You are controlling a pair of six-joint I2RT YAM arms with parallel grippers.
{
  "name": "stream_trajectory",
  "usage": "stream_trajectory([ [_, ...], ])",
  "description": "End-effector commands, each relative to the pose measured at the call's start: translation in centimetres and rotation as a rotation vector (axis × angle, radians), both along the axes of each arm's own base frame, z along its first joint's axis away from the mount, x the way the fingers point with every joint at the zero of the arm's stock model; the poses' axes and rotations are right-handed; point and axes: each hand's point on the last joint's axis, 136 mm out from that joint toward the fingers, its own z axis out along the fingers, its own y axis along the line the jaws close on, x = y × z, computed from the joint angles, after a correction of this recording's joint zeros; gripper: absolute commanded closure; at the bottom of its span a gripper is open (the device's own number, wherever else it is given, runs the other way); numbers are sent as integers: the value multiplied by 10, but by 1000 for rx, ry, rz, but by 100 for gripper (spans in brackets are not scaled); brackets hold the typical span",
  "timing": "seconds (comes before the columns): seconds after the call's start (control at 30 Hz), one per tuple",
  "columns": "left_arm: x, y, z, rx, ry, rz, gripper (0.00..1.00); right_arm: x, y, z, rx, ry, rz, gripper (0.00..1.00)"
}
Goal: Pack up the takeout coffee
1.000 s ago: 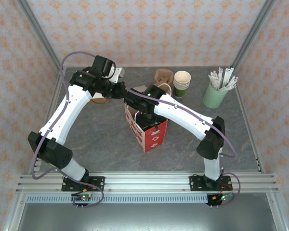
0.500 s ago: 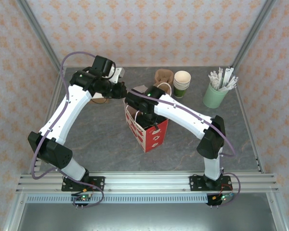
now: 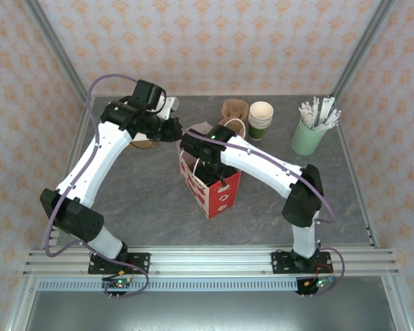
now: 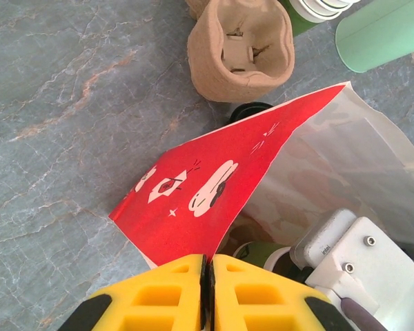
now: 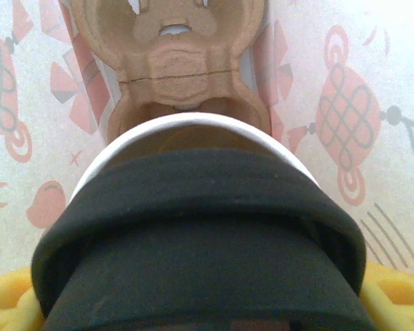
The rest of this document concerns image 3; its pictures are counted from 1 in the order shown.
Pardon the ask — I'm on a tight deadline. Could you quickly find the red white paper bag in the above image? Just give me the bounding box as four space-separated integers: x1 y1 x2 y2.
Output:
177 118 248 221

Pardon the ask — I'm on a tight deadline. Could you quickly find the brown cardboard box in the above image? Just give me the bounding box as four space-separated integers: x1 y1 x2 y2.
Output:
129 132 158 150

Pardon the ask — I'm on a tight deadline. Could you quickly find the brown pulp cup carrier stack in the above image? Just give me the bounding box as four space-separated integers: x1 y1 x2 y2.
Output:
221 99 248 139

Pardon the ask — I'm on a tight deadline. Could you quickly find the green paper cup stack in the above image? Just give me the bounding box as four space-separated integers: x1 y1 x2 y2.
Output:
248 101 275 141

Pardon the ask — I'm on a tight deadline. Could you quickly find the mint green straw holder cup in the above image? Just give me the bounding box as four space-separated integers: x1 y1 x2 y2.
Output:
290 117 327 156

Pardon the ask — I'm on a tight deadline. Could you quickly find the white paper wrapped straw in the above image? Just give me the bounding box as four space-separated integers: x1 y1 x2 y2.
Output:
297 105 314 130
310 97 320 128
313 108 342 132
317 96 332 127
322 97 336 128

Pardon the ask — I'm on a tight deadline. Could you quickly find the grey metal sheet panel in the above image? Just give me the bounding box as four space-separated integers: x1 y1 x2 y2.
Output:
6 291 411 331

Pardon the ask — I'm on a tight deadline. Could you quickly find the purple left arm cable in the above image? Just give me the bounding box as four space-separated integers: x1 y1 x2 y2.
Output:
43 73 151 300

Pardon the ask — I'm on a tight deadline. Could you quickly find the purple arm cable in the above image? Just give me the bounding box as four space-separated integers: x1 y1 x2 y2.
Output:
43 73 151 300
182 129 346 297

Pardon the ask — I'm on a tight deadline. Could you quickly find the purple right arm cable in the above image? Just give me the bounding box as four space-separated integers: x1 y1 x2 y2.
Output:
182 129 346 297

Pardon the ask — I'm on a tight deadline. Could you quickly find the aluminium frame post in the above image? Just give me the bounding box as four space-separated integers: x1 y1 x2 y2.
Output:
22 0 91 104
330 0 398 101

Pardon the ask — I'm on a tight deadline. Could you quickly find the aluminium mounting rail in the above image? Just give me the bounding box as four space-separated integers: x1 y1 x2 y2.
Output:
22 245 401 279

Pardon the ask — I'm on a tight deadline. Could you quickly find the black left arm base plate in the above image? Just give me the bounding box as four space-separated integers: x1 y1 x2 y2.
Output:
88 252 151 275

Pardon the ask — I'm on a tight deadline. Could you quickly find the grey slotted cable duct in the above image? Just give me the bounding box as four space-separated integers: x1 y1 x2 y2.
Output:
37 279 299 293

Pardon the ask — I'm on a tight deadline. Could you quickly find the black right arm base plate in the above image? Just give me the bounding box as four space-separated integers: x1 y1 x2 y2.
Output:
271 250 333 275

